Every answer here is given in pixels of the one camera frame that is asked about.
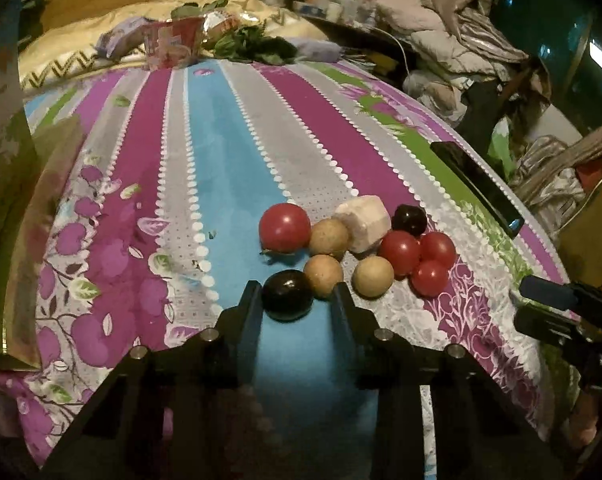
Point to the black phone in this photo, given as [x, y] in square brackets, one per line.
[476, 180]

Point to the green plastic bag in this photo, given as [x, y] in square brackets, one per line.
[501, 145]

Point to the dark window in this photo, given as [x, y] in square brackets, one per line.
[546, 25]

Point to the large red tomato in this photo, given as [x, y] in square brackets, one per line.
[285, 227]

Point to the red cherry tomato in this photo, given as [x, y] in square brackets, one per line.
[438, 249]
[429, 277]
[398, 252]

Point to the pink packet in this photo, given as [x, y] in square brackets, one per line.
[173, 42]

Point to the pile of clothes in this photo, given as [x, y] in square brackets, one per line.
[431, 20]

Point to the silver snack bag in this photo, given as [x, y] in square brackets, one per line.
[226, 22]

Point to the person's right forearm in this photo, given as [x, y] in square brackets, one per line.
[586, 420]

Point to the white peeled chunk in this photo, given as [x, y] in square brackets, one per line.
[363, 222]

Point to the striped grey cloth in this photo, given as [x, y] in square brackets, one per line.
[546, 175]

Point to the purple white packet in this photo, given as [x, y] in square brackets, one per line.
[121, 35]

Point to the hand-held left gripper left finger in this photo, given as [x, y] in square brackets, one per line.
[251, 310]

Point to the tan longan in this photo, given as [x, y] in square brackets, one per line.
[328, 236]
[373, 276]
[323, 274]

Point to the dark plum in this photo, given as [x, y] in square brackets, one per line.
[409, 220]
[287, 294]

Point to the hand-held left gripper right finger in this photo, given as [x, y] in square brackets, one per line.
[343, 310]

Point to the cream patterned pillow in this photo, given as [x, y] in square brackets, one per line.
[71, 55]

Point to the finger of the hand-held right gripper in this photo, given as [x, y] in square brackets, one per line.
[541, 325]
[543, 292]

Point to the leafy greens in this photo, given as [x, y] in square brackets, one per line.
[253, 47]

